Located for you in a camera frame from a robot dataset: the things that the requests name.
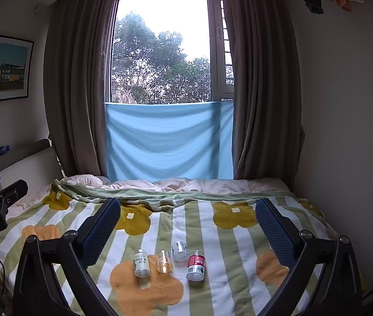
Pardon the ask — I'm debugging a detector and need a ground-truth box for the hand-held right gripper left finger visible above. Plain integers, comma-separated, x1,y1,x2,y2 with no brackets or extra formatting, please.
13,197,121,316

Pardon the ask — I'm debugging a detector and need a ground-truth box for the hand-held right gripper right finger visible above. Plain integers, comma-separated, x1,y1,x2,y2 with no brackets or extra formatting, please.
255,198,362,316

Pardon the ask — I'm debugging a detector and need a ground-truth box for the clear glass cup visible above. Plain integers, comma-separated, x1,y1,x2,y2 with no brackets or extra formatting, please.
155,250,174,274

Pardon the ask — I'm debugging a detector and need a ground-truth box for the wooden bed headboard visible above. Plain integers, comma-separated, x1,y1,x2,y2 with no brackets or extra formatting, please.
0,138,66,191

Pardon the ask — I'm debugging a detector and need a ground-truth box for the green label small bottle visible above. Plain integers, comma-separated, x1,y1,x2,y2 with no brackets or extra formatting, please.
133,248,152,278

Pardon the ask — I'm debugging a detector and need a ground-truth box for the floral striped blanket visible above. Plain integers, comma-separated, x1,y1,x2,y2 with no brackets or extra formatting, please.
0,179,366,316

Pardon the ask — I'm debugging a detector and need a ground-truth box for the clear white small bottle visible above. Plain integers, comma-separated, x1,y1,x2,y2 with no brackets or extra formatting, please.
171,241,188,262

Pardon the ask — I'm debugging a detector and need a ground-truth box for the red label small bottle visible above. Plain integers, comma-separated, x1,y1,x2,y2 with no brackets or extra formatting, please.
186,249,206,282

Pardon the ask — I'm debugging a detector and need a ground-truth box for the pink quilt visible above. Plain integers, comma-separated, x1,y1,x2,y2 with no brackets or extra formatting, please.
9,174,292,219

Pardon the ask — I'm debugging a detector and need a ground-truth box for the brown curtain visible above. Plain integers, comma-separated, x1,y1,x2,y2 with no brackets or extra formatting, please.
43,0,119,181
225,0,306,189

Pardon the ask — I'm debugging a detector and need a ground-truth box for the light blue hanging cloth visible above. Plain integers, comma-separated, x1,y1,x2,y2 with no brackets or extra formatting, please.
104,100,235,182

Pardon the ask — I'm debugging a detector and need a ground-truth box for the white framed window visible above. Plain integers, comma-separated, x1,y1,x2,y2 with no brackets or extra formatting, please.
110,0,237,105

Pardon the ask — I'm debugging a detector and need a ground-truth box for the framed wall picture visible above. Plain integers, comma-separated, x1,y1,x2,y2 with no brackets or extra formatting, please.
0,34,35,107

